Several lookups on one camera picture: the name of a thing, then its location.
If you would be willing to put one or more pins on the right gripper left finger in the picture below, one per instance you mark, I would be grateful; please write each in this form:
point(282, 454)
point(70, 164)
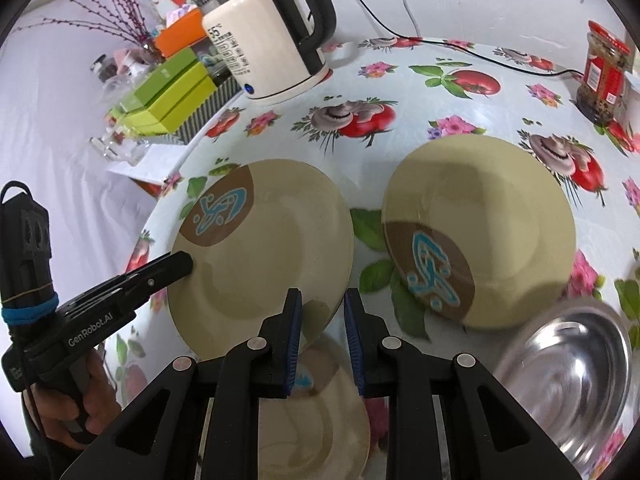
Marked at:
point(263, 367)

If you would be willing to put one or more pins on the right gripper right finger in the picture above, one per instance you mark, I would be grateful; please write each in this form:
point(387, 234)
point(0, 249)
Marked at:
point(385, 366)

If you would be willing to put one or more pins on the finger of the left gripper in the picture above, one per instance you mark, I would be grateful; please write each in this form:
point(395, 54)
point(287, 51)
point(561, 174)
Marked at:
point(120, 296)

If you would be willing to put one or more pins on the tan plate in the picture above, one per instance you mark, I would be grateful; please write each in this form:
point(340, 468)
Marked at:
point(261, 230)
point(320, 431)
point(479, 231)

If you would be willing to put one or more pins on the stainless steel bowl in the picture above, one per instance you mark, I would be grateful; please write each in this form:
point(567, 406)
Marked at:
point(570, 368)

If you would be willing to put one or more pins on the person's left hand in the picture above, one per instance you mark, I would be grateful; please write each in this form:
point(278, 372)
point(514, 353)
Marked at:
point(55, 408)

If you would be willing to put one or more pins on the glass mug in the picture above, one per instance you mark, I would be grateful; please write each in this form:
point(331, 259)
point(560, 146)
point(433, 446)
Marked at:
point(116, 146)

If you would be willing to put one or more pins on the green gift boxes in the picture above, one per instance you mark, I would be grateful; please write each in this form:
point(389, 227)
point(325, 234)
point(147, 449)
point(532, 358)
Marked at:
point(167, 98)

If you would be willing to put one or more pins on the zigzag pattern box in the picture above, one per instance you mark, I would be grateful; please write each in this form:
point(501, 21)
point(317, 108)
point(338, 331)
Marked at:
point(221, 97)

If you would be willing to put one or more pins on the fruit-pattern tablecloth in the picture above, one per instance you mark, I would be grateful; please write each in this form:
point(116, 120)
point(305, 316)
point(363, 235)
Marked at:
point(379, 104)

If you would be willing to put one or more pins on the orange box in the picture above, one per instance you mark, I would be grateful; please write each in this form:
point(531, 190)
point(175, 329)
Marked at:
point(185, 32)

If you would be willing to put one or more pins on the purple branch vase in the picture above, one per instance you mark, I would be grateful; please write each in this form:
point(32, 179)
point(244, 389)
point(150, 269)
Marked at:
point(127, 20)

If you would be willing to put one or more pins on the white electric kettle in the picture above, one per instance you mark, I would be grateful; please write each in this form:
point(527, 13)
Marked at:
point(271, 47)

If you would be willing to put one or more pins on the red-lidded sauce jar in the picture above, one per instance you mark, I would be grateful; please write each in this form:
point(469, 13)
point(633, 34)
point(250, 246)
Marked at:
point(608, 59)

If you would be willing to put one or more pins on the white yogurt tub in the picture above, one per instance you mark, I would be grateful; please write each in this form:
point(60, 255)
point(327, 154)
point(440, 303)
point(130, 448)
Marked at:
point(628, 114)

